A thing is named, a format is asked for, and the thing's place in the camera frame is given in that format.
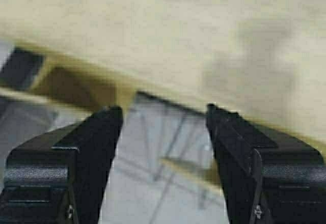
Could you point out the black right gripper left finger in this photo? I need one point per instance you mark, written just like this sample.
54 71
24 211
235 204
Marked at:
61 176

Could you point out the long yellow counter table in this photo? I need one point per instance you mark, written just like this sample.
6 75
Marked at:
262 58

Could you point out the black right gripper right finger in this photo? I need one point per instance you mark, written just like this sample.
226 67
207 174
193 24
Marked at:
266 176

